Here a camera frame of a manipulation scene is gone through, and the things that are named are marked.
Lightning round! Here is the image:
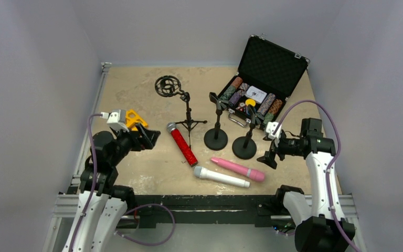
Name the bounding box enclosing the left black round-base stand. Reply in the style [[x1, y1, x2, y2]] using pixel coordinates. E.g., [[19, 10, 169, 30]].
[[204, 92, 228, 151]]

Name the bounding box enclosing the black round-base stand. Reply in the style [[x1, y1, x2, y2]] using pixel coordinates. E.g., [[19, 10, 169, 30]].
[[204, 92, 228, 151], [232, 105, 257, 160]]

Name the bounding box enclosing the black tripod shock mount stand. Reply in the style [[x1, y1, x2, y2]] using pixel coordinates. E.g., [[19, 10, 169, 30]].
[[154, 75, 208, 152]]

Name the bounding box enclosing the black poker chip case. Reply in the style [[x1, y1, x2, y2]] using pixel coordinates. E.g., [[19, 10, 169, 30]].
[[217, 35, 310, 121]]

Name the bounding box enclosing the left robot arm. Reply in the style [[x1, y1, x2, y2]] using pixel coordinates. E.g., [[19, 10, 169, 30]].
[[62, 123, 161, 251]]

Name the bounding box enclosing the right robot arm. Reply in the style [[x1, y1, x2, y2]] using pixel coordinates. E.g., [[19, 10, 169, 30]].
[[258, 118, 356, 251]]

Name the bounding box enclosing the yellow dealer button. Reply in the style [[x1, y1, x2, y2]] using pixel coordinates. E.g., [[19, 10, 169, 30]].
[[245, 99, 256, 107]]

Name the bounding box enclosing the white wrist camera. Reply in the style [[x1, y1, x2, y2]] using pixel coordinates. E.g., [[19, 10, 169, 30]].
[[100, 109, 129, 132], [264, 121, 281, 141]]

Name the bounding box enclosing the white card deck box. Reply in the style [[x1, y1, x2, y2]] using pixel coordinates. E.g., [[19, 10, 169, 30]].
[[245, 86, 267, 104]]

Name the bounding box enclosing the pink microphone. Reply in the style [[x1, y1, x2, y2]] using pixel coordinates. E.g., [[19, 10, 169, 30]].
[[210, 157, 266, 182]]

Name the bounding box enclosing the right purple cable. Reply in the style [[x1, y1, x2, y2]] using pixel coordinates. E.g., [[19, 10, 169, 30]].
[[274, 100, 362, 252]]

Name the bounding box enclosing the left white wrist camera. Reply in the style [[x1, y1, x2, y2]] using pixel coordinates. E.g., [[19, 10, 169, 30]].
[[100, 109, 129, 132]]

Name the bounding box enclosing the right black round-base stand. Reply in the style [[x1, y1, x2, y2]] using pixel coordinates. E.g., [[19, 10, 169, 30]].
[[232, 105, 257, 160]]

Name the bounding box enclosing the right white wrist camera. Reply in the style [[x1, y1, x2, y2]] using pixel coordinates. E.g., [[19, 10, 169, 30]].
[[264, 121, 281, 141]]

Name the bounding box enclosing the red glitter microphone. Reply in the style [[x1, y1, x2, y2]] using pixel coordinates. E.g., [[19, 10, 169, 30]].
[[166, 122, 198, 167]]

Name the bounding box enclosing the yellow plastic bracket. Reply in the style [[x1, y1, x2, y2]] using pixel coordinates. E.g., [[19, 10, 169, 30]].
[[126, 109, 149, 131]]

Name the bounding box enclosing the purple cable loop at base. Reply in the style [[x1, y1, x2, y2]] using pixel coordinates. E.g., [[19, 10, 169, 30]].
[[115, 203, 176, 247]]

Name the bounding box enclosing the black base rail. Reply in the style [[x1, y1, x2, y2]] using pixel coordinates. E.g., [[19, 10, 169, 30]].
[[121, 193, 295, 233]]

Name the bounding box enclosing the white microphone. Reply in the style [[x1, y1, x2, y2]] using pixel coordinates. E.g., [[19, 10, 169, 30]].
[[193, 166, 250, 188]]

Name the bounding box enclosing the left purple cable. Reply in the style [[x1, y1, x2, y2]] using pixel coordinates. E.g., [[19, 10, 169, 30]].
[[67, 112, 109, 252]]

